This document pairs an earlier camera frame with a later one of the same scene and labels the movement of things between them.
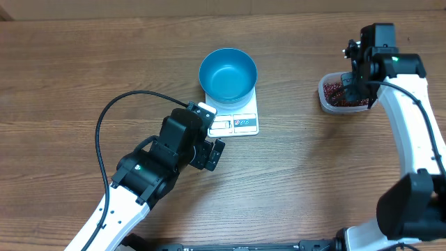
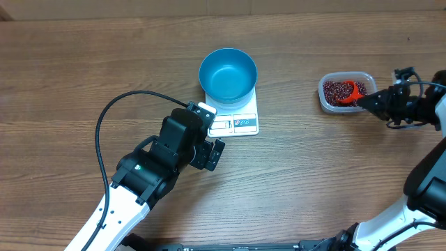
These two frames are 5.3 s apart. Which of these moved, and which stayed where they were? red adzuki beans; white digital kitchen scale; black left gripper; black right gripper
Moved: black right gripper
Stayed: white digital kitchen scale; red adzuki beans; black left gripper
